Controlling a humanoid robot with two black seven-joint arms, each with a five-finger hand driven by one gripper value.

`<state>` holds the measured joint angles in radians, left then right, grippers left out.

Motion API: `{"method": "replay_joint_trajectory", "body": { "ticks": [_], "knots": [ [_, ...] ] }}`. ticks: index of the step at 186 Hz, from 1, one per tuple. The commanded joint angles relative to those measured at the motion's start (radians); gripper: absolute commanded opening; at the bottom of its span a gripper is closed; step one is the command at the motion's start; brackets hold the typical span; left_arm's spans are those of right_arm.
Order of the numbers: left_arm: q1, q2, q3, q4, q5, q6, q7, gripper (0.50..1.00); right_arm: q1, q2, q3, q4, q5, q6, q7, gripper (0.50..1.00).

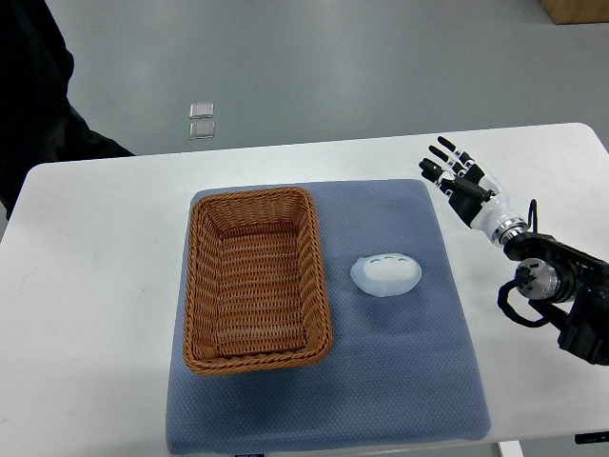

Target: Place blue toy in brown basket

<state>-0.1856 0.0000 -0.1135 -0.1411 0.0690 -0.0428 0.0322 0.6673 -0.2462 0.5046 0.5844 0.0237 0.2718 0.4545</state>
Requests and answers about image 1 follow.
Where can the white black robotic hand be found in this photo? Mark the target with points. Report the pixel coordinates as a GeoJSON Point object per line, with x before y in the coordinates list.
{"type": "Point", "coordinates": [472, 192]}

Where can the cardboard box corner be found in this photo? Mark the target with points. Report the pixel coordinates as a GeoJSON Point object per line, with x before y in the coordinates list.
{"type": "Point", "coordinates": [575, 12]}

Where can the light blue plush toy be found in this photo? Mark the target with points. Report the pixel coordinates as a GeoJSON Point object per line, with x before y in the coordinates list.
{"type": "Point", "coordinates": [386, 275]}

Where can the person in black clothing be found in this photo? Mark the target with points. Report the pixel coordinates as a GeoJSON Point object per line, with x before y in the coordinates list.
{"type": "Point", "coordinates": [38, 123]}

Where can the black table control panel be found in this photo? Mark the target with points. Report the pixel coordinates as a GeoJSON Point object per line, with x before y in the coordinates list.
{"type": "Point", "coordinates": [592, 438]}

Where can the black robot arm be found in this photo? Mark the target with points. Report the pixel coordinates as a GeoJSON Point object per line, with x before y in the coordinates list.
{"type": "Point", "coordinates": [561, 286]}

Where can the brown wicker basket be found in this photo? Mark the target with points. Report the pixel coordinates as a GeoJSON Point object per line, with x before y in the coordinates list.
{"type": "Point", "coordinates": [255, 294]}

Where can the upper floor outlet plate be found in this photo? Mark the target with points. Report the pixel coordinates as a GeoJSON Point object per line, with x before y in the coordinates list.
{"type": "Point", "coordinates": [201, 110]}

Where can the blue quilted mat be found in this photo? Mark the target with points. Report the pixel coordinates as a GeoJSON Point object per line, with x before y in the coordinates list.
{"type": "Point", "coordinates": [402, 369]}

